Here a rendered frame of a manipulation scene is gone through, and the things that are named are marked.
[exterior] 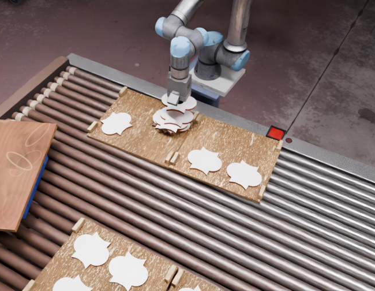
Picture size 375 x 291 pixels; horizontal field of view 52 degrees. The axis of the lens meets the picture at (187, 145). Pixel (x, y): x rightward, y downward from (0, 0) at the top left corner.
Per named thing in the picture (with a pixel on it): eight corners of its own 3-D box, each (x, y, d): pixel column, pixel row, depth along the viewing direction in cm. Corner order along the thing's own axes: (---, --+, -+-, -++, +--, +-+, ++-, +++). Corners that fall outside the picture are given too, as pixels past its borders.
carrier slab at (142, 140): (126, 90, 197) (126, 88, 195) (199, 116, 187) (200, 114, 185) (86, 137, 176) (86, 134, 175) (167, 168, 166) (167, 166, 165)
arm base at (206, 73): (199, 60, 218) (201, 45, 211) (224, 68, 215) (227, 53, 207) (189, 75, 209) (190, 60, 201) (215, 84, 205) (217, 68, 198)
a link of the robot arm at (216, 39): (206, 47, 210) (208, 25, 200) (227, 57, 205) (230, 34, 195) (193, 58, 203) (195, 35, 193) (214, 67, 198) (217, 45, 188)
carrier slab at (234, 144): (200, 116, 187) (200, 114, 185) (282, 144, 177) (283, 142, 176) (168, 168, 166) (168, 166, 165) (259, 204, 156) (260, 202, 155)
